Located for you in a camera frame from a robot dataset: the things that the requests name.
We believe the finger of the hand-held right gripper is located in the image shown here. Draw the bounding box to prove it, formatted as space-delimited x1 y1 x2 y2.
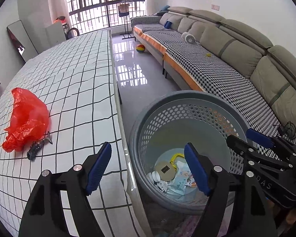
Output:
226 134 295 176
246 128 296 158

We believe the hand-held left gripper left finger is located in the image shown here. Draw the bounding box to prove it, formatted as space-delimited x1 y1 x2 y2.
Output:
18 141 112 237

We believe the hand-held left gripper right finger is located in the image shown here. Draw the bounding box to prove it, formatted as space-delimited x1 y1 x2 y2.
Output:
184 142 278 237

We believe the white wet wipes packet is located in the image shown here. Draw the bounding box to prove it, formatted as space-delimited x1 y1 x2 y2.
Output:
174 162 195 195

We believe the yellow plastic loop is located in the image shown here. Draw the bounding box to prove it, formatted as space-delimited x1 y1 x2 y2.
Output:
170 154 185 165

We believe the beige round plush keychain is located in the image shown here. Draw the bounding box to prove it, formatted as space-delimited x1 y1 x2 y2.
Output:
155 161 176 182

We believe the white paper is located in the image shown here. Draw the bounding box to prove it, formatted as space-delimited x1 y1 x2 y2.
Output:
156 181 169 192

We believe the white bottle cap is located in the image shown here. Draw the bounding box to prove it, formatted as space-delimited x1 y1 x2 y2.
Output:
148 171 161 182

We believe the grey perforated plastic basket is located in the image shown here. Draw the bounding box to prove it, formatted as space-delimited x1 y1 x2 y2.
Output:
128 90 256 215

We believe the dark metal screw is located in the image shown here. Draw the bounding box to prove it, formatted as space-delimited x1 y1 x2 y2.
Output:
41 132 53 145

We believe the houndstooth sofa cover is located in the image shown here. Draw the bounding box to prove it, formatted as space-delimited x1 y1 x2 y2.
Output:
163 38 296 158
131 15 164 29
134 24 188 55

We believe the red plastic bag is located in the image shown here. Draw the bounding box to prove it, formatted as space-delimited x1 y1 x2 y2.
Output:
2 87 50 153

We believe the checked white tablecloth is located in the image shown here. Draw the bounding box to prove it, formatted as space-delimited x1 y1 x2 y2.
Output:
0 30 139 237

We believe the grey fabric sofa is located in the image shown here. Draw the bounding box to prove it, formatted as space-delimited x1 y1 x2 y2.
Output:
131 6 296 158

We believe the white low cabinet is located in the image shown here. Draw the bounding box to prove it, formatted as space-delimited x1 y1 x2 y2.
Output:
45 23 67 46

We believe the black clothes drying stand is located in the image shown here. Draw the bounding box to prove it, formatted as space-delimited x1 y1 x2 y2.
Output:
117 0 135 40

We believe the leaning floor mirror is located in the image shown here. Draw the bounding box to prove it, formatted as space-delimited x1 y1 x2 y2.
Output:
7 20 38 62

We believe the black window grille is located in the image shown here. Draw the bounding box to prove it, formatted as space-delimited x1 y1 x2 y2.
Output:
64 0 146 35

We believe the black cable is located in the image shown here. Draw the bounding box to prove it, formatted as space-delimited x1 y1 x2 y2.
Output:
277 121 296 139

